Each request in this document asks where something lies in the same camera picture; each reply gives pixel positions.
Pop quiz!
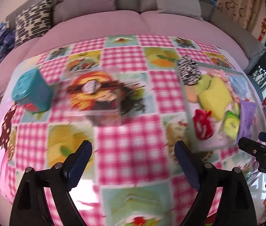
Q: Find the clear plastic snack box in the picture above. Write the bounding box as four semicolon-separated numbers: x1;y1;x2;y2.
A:
64;70;146;127

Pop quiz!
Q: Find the pink patterned cloth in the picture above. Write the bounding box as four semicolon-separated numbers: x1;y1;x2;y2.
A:
207;69;228;83

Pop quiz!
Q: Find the beige patterned curtain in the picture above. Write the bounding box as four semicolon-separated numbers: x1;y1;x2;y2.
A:
218;0;266;44

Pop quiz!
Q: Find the black white patterned cushion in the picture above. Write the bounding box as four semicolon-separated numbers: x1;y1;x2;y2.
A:
14;0;53;47

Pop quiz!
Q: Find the pink checkered tablecloth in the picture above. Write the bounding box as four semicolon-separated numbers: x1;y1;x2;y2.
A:
0;34;266;226

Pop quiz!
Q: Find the green tissue pack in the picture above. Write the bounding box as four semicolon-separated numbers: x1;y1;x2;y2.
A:
219;110;240;142

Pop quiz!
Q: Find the light blue face mask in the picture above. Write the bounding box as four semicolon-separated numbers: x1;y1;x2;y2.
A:
228;75;248;100

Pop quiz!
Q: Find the purple wipes packet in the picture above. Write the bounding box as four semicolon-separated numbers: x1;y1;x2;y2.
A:
237;101;256;141

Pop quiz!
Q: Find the teal plastic toy box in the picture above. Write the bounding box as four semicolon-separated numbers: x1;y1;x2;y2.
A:
11;68;54;113

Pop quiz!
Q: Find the yellow green sponge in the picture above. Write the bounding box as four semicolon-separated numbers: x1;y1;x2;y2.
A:
198;77;232;122

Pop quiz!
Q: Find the grey sofa pink cover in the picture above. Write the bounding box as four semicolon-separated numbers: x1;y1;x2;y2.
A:
0;0;266;98

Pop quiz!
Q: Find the white tray teal rim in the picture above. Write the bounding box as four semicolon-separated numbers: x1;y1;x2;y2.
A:
182;62;266;153

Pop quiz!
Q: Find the leopard print scrunchie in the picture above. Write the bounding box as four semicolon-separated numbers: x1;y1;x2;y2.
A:
177;55;202;86

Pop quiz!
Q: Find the lime green cloth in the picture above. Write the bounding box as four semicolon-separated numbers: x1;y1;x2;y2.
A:
194;74;212;94

